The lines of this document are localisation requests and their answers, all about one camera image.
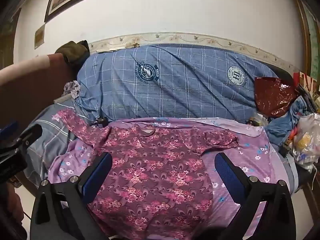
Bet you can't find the person's left forearm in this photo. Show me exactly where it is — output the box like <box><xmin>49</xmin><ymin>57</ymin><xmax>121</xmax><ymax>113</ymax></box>
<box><xmin>0</xmin><ymin>180</ymin><xmax>28</xmax><ymax>240</ymax></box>

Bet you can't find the small wall picture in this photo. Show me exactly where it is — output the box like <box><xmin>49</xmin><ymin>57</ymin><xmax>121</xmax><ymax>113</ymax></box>
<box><xmin>34</xmin><ymin>22</ymin><xmax>46</xmax><ymax>50</ymax></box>

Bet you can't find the colourful packet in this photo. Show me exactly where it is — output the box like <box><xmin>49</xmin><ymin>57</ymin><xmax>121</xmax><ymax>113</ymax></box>
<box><xmin>246</xmin><ymin>112</ymin><xmax>268</xmax><ymax>128</ymax></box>

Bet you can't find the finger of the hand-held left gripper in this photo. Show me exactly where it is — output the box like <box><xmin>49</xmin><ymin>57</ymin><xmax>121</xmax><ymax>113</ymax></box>
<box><xmin>0</xmin><ymin>121</ymin><xmax>19</xmax><ymax>137</ymax></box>
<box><xmin>15</xmin><ymin>124</ymin><xmax>43</xmax><ymax>153</ymax></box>

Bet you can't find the pink floral shirt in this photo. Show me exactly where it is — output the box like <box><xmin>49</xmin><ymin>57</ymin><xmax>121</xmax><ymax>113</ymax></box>
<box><xmin>57</xmin><ymin>109</ymin><xmax>240</xmax><ymax>240</ymax></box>

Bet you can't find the grey lilac cloth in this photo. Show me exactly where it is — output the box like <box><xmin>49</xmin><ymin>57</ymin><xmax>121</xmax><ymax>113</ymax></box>
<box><xmin>63</xmin><ymin>80</ymin><xmax>82</xmax><ymax>101</ymax></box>

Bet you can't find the purple floral bedsheet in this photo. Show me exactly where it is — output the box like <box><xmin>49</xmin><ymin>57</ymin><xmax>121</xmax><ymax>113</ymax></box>
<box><xmin>47</xmin><ymin>116</ymin><xmax>275</xmax><ymax>240</ymax></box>

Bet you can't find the brown headboard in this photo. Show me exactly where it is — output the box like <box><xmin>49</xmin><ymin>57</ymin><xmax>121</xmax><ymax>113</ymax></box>
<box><xmin>0</xmin><ymin>54</ymin><xmax>83</xmax><ymax>133</ymax></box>

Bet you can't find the wooden door frame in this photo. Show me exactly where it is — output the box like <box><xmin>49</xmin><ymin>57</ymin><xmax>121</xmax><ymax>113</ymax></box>
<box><xmin>291</xmin><ymin>0</ymin><xmax>320</xmax><ymax>92</ymax></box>

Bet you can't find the blue plaid quilt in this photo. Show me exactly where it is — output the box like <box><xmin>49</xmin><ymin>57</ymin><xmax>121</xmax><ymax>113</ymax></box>
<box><xmin>75</xmin><ymin>44</ymin><xmax>279</xmax><ymax>127</ymax></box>

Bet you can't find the olive green cloth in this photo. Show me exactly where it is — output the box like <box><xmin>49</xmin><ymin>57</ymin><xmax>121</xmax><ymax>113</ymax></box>
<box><xmin>54</xmin><ymin>40</ymin><xmax>90</xmax><ymax>68</ymax></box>

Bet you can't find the red plastic bag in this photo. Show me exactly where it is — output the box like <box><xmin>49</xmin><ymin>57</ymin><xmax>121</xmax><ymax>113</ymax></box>
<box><xmin>254</xmin><ymin>77</ymin><xmax>298</xmax><ymax>118</ymax></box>

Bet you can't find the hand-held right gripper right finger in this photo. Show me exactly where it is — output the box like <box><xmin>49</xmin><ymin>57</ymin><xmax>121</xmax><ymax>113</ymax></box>
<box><xmin>215</xmin><ymin>152</ymin><xmax>300</xmax><ymax>240</ymax></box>

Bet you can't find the grey plaid bedsheet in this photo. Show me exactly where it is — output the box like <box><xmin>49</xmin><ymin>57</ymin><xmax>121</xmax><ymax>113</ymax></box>
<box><xmin>24</xmin><ymin>102</ymin><xmax>77</xmax><ymax>188</ymax></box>

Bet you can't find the blue denim cloth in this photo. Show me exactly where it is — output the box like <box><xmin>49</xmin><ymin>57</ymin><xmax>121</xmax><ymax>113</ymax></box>
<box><xmin>264</xmin><ymin>96</ymin><xmax>309</xmax><ymax>147</ymax></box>

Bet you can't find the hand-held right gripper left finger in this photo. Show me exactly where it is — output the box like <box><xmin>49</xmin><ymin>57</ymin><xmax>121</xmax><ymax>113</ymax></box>
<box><xmin>30</xmin><ymin>152</ymin><xmax>113</xmax><ymax>240</ymax></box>

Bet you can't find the white plastic bag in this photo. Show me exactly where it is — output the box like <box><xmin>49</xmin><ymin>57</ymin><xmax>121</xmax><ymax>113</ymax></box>
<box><xmin>292</xmin><ymin>113</ymin><xmax>320</xmax><ymax>172</ymax></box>

